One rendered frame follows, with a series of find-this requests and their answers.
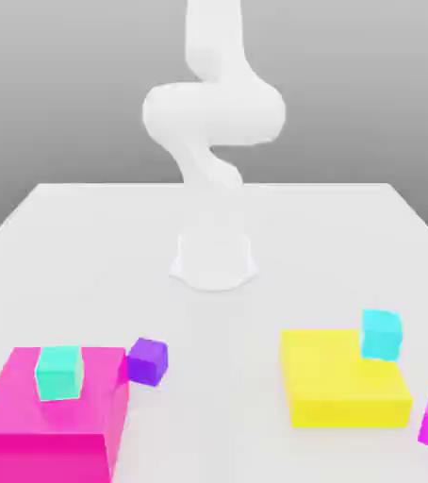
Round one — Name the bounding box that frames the large yellow box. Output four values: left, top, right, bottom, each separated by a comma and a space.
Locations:
279, 328, 414, 429

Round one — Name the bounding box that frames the small purple cube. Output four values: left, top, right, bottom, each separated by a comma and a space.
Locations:
126, 337, 170, 388

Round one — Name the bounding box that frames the small turquoise cube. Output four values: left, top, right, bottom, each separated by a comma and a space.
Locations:
34, 344, 86, 402

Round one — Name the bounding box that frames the small cyan cube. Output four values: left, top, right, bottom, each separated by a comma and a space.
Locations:
360, 308, 403, 362

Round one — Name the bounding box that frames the large pink box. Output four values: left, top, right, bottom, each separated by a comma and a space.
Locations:
0, 345, 131, 483

